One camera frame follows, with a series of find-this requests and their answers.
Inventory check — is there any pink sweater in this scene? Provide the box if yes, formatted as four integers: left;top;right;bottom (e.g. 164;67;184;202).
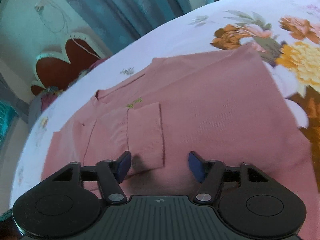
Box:
41;42;318;201

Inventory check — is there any red heart-shaped headboard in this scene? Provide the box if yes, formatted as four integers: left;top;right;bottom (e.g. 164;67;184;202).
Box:
30;32;112;96

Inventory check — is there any teal window shutter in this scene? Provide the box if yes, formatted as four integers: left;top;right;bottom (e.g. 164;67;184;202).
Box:
0;100;17;148

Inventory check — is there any teal blue curtain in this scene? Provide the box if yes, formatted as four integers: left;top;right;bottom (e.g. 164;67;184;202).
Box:
66;0;219;54

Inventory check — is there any floral white bed sheet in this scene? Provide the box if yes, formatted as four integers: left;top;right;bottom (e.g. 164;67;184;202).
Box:
10;0;320;240

